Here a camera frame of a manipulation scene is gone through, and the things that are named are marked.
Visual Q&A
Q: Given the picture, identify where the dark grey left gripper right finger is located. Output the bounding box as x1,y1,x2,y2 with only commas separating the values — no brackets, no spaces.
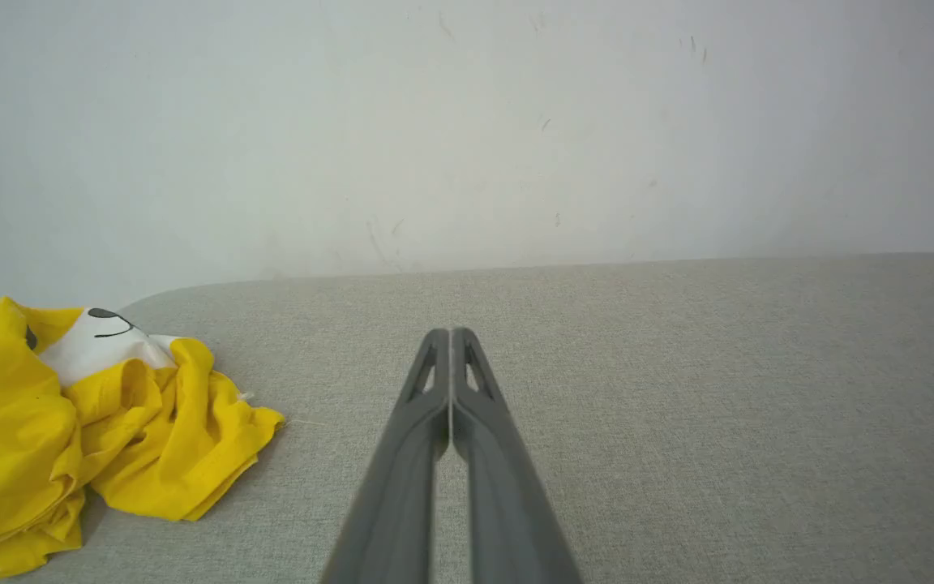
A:
450,326,584,584

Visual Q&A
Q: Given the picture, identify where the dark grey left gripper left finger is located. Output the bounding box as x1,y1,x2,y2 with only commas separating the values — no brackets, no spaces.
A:
320,328,452,584

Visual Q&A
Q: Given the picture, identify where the yellow t-shirt with white print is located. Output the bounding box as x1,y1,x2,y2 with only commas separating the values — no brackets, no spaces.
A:
0,296,286,579

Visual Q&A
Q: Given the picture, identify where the grey fabric sofa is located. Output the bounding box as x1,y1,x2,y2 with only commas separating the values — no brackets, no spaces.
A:
0,252,934,584

